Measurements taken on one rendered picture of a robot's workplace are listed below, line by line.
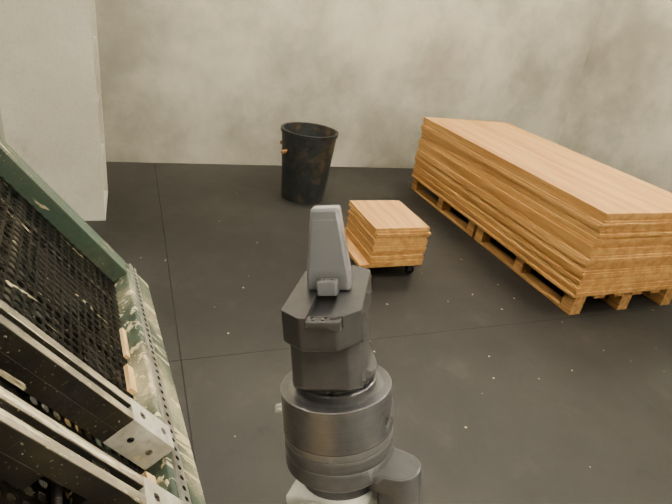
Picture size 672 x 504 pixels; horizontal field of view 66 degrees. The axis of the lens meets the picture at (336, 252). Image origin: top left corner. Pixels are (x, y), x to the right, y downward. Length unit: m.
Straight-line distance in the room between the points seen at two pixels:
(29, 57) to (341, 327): 3.78
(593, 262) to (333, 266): 3.50
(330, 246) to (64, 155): 3.84
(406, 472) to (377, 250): 3.19
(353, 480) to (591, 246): 3.42
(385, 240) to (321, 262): 3.19
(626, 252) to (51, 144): 4.02
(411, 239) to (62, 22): 2.67
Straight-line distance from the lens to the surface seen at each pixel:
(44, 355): 0.96
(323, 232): 0.37
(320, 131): 5.02
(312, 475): 0.42
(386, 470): 0.42
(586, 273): 3.85
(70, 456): 0.85
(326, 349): 0.34
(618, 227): 3.84
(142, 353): 1.42
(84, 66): 4.00
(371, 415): 0.39
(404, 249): 3.67
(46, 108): 4.08
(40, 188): 1.63
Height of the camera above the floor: 1.78
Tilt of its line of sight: 27 degrees down
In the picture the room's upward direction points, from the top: 9 degrees clockwise
